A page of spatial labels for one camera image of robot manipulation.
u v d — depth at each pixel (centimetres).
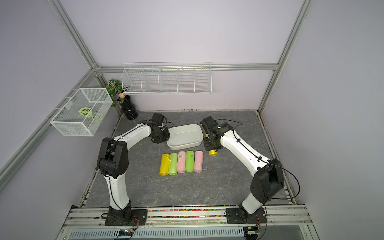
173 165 89
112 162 53
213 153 78
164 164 89
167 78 100
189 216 75
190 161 90
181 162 89
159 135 84
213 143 68
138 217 74
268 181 43
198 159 91
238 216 73
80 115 78
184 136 107
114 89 97
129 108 111
